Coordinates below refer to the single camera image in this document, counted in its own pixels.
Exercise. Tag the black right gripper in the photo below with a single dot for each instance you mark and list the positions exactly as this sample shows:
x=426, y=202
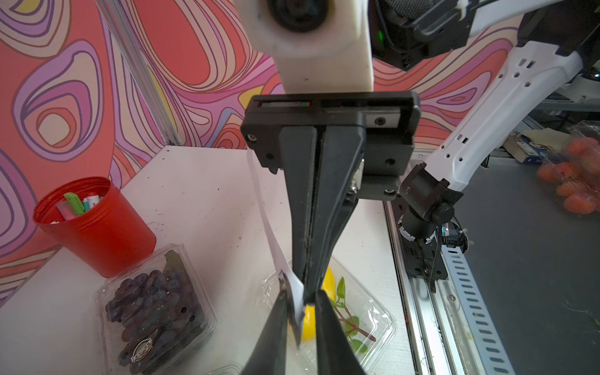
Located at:
x=375, y=129

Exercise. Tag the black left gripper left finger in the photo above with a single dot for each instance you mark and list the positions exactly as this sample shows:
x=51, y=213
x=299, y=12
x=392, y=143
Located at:
x=269, y=355

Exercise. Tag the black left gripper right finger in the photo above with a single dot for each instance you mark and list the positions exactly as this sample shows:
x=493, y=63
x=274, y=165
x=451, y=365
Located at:
x=334, y=353

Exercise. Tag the white sticker sheet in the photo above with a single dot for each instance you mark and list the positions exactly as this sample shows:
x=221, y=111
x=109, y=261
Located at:
x=276, y=243

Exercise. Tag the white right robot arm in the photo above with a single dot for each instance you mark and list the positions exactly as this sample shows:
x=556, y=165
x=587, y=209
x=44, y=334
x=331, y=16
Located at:
x=556, y=40

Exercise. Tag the clamshell with yellow fruit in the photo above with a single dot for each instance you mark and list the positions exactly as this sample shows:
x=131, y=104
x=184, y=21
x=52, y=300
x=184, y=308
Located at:
x=367, y=324

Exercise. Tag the clamshell of red fruit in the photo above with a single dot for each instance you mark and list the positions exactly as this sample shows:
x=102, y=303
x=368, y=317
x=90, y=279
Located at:
x=573, y=172

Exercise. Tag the small clamshell dark grapes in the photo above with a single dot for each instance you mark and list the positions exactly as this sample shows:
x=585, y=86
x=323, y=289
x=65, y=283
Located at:
x=160, y=297

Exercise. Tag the red plastic cup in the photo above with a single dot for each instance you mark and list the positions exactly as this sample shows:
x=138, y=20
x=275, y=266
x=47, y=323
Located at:
x=110, y=238

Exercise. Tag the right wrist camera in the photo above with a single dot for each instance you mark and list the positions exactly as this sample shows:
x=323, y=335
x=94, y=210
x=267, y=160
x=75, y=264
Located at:
x=334, y=57

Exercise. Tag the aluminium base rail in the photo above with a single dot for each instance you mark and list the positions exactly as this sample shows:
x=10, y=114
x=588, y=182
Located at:
x=450, y=331

